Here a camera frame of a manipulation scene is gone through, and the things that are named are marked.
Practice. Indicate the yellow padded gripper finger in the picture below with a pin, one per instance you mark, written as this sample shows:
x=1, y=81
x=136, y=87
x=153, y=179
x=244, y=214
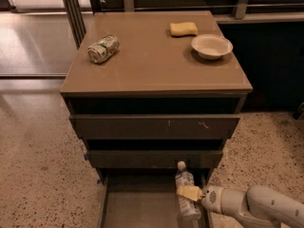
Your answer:
x=193, y=193

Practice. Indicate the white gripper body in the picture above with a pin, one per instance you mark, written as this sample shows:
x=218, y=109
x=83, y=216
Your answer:
x=211, y=199

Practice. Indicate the clear plastic water bottle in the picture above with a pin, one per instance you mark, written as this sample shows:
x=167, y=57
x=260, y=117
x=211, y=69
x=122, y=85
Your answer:
x=188, y=209

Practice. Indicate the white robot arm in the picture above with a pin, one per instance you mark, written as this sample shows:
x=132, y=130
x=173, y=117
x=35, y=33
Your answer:
x=258, y=207

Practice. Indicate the open bottom drawer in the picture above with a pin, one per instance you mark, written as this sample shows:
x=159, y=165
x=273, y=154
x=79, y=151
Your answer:
x=144, y=201

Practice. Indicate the middle drawer front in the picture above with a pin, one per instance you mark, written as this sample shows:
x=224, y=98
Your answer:
x=153, y=159

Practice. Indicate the brown drawer cabinet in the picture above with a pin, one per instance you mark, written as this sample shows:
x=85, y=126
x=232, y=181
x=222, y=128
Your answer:
x=153, y=73

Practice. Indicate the top drawer front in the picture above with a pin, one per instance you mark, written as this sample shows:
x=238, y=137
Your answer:
x=154, y=127

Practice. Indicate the white paper bowl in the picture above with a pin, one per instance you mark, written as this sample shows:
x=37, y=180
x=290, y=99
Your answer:
x=211, y=47

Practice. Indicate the yellow sponge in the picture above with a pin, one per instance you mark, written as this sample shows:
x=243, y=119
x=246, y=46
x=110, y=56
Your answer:
x=183, y=29

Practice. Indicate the crushed green soda can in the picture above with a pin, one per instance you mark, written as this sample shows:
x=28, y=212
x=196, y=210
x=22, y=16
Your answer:
x=103, y=49

